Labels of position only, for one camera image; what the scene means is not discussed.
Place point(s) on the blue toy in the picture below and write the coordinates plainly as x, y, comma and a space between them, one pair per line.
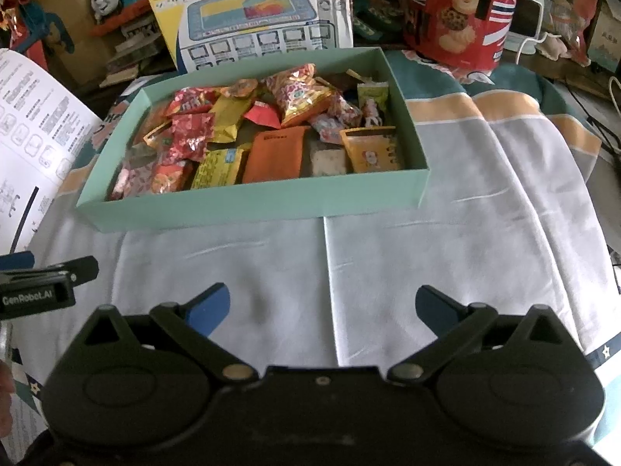
53, 34

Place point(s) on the red foil snack packet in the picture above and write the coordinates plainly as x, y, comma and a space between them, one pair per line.
194, 102
191, 138
262, 115

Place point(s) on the colourful foil snack bag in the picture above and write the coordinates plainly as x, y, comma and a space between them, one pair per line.
301, 97

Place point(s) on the orange cartoon pouch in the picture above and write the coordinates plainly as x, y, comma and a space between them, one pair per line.
368, 153

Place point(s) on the clear square snack packet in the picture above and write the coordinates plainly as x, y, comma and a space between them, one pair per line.
330, 162

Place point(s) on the white appliance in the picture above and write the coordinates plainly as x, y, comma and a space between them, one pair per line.
526, 9

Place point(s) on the large yellow snack packet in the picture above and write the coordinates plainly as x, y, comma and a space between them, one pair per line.
225, 121

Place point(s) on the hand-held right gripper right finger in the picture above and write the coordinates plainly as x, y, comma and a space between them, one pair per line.
434, 308

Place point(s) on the pale printed carton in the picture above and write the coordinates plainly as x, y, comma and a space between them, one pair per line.
606, 39

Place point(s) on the small white object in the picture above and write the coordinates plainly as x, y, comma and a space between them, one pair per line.
553, 46

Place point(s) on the plain orange packet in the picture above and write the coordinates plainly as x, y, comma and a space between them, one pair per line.
276, 155

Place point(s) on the dark green printed package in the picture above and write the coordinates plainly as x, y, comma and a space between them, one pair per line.
378, 14

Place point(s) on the white printed instruction sheet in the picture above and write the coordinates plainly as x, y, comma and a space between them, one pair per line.
34, 131

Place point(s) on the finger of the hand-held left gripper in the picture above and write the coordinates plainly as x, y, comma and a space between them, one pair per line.
82, 269
14, 260

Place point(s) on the pale green cardboard box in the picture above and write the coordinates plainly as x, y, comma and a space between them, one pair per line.
242, 206

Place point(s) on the red cookie tin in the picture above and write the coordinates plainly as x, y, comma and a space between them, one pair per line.
456, 9

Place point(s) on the cartoon printed bag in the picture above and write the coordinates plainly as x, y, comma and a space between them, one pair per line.
572, 0

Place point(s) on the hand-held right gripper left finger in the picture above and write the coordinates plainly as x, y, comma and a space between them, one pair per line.
208, 310

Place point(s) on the red floral candy packet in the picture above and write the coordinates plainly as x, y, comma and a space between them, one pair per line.
339, 111

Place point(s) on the yellow snack packet with text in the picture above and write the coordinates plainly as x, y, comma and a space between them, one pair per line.
218, 167

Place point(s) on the long green snack packet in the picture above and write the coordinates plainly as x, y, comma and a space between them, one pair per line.
373, 99

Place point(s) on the printed blanket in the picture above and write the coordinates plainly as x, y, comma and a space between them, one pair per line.
436, 233

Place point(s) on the toy tablet box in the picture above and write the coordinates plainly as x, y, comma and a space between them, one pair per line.
252, 29

